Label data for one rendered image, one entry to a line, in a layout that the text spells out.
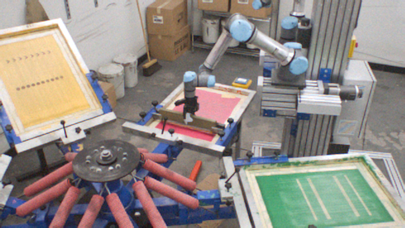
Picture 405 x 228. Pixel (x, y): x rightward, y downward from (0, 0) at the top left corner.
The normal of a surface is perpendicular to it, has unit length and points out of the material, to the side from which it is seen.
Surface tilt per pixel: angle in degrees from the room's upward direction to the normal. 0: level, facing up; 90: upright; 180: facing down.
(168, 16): 89
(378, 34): 90
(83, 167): 0
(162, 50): 91
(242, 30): 86
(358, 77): 0
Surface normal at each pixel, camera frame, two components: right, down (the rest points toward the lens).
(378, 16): -0.39, 0.49
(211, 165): 0.00, -0.85
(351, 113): -0.16, 0.52
